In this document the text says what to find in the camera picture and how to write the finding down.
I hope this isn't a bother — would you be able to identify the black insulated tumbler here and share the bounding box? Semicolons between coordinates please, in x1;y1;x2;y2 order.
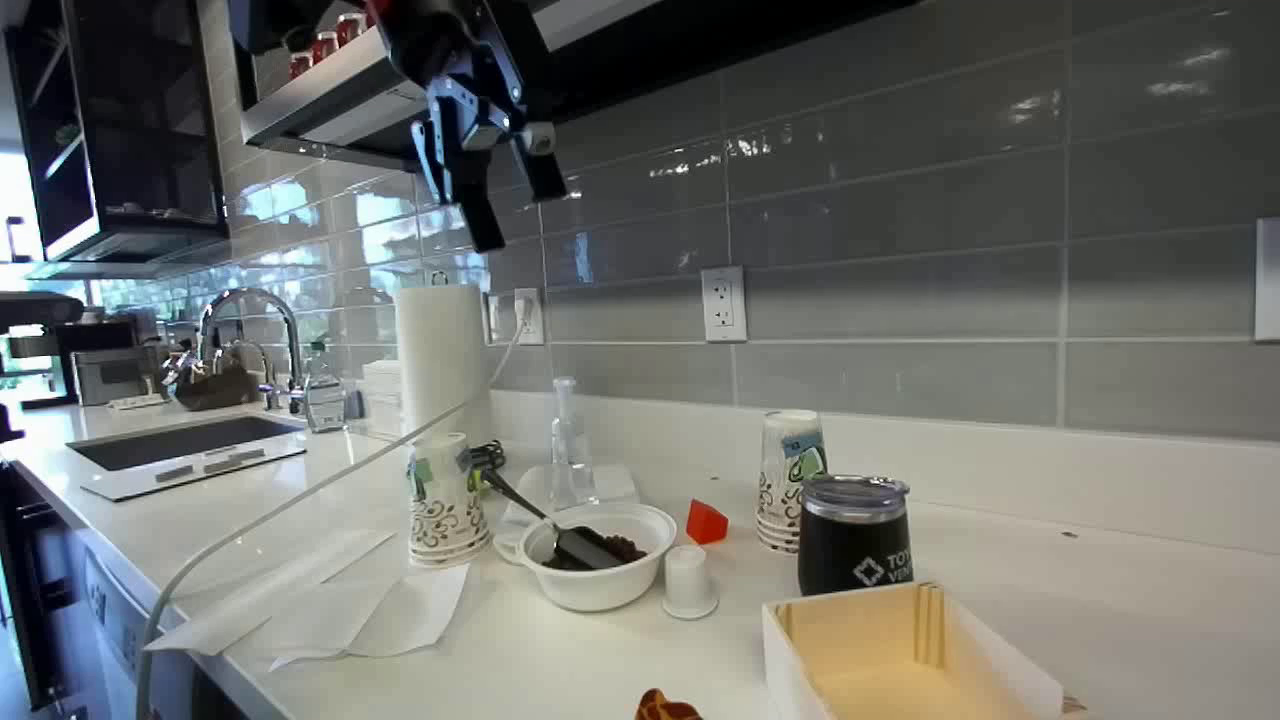
795;481;910;597

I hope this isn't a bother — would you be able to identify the white ceramic bowl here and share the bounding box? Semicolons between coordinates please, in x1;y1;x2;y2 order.
516;504;676;612

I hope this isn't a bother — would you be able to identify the white wall power outlet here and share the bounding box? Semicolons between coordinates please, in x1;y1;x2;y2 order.
700;269;747;343

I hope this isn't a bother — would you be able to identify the orange plastic piece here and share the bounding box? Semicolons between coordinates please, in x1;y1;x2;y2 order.
682;500;726;544

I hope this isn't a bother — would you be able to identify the brown giraffe pattern toy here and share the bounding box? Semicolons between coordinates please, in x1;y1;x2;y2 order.
634;687;700;720

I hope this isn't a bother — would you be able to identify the white cable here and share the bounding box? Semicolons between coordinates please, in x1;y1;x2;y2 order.
132;335;527;720

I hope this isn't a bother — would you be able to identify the patterned paper cup stack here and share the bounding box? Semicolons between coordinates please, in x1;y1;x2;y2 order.
757;407;829;553

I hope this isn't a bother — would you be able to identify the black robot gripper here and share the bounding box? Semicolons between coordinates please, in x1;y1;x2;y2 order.
407;52;567;252

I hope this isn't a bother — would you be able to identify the black upper cabinet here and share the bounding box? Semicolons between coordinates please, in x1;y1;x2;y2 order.
5;0;227;265

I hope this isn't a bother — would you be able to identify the chrome kitchen faucet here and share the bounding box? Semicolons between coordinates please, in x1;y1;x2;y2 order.
199;288;303;410

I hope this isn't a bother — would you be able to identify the kitchen sink basin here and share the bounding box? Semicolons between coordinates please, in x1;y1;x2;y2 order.
73;416;306;504

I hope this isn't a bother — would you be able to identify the clear glass flask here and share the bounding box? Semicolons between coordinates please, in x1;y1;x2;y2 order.
549;376;594;509

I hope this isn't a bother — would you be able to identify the white tissue paper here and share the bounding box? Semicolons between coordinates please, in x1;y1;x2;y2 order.
153;530;468;671

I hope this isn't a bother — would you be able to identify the white paper towel roll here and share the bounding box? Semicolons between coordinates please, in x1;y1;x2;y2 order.
390;285;493;445

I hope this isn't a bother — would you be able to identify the black scoop in bowl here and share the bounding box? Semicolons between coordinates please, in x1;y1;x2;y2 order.
482;467;633;566

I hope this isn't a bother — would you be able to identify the light wooden box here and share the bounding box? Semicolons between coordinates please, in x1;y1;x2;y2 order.
763;584;1089;720

